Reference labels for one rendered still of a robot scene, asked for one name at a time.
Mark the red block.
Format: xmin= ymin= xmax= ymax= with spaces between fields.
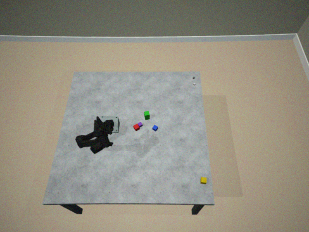
xmin=133 ymin=124 xmax=140 ymax=131

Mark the small yellow block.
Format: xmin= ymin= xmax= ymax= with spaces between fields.
xmin=200 ymin=177 xmax=207 ymax=184

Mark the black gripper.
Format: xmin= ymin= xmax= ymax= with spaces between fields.
xmin=93 ymin=116 xmax=108 ymax=141

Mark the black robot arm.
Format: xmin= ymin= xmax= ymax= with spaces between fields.
xmin=75 ymin=119 xmax=114 ymax=154

